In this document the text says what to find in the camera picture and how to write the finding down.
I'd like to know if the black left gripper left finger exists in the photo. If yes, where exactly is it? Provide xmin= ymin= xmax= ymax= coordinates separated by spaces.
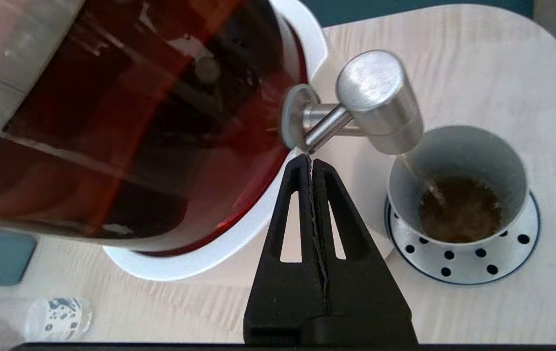
xmin=243 ymin=154 xmax=328 ymax=344

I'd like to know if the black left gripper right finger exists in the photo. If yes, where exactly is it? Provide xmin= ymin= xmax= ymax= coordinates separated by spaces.
xmin=311 ymin=158 xmax=418 ymax=344

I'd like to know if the grey plastic cup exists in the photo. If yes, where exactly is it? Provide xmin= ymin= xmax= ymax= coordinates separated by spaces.
xmin=387 ymin=125 xmax=530 ymax=252

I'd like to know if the silver metal dispenser tap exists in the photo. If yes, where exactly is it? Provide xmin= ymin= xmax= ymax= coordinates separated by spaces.
xmin=280 ymin=50 xmax=425 ymax=156

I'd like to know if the large blue perforated drip tray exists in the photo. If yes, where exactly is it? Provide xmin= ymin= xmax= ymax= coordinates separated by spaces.
xmin=384 ymin=193 xmax=542 ymax=286

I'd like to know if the clear plastic bottle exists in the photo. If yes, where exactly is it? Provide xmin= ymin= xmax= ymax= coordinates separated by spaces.
xmin=0 ymin=297 xmax=93 ymax=343

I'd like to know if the large dispenser with dark tea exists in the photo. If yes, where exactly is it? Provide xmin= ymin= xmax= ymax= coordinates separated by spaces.
xmin=0 ymin=0 xmax=330 ymax=282

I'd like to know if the blue booth sofa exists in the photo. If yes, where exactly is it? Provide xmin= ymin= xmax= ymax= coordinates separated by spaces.
xmin=302 ymin=0 xmax=535 ymax=28

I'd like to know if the small blue tissue box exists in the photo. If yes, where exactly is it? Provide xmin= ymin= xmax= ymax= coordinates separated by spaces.
xmin=0 ymin=226 xmax=38 ymax=286

